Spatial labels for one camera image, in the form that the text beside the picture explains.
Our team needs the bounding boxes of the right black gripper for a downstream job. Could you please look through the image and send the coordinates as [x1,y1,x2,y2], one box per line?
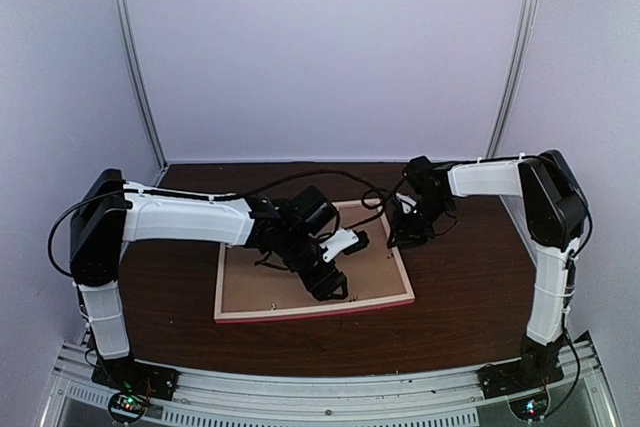
[389,195,454,249]

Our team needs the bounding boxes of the round controller board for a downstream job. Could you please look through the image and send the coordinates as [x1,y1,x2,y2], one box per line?
[107,391,150,424]
[509,392,550,422]

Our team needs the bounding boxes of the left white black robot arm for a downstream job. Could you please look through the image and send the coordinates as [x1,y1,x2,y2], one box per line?
[70,169,357,391]

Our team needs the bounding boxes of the aluminium corner post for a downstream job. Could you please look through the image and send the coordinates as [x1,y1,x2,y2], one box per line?
[114,0,168,171]
[485,0,539,158]

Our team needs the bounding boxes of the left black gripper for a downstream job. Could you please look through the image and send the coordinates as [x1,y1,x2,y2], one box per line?
[279,228,349,301]

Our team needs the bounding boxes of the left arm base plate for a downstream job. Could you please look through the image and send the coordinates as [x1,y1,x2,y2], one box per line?
[91,355,179,401]

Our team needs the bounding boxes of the right aluminium corner post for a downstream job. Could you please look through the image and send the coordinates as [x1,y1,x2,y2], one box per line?
[485,0,539,158]

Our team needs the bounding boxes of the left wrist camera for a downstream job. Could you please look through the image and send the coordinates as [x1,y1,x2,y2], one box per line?
[292,186,370,263]

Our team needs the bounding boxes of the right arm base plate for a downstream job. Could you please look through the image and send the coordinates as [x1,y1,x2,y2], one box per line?
[477,359,564,399]

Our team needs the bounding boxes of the right round controller board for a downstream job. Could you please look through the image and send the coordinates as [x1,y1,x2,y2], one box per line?
[509,392,550,422]

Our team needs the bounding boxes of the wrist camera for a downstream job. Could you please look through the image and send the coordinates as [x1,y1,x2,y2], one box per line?
[292,186,370,263]
[402,156,441,191]

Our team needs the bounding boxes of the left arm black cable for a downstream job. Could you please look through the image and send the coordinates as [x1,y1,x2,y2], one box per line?
[47,168,396,278]

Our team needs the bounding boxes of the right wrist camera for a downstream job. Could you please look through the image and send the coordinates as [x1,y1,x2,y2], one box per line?
[402,156,441,191]

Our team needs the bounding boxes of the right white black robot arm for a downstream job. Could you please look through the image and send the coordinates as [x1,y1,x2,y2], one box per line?
[388,150,590,389]

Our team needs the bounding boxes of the light wooden picture frame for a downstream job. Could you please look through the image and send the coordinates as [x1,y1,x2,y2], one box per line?
[213,199,417,325]

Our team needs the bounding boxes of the left aluminium corner post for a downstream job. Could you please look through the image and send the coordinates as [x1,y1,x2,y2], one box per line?
[114,0,168,171]

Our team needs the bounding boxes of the left round controller board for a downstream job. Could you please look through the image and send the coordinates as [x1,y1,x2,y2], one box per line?
[107,391,150,424]

